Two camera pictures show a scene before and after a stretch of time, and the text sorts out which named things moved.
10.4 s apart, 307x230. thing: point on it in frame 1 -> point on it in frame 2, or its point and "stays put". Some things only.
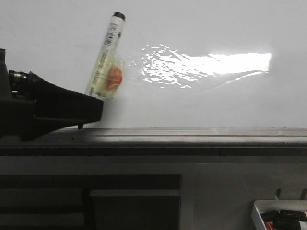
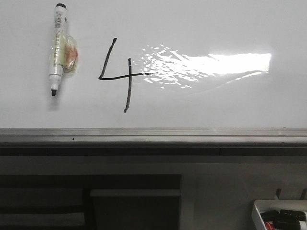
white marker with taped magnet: (106, 77) -> (64, 49)
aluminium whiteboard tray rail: (163, 141) stays put
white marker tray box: (259, 205) stays put
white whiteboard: (187, 63) stays put
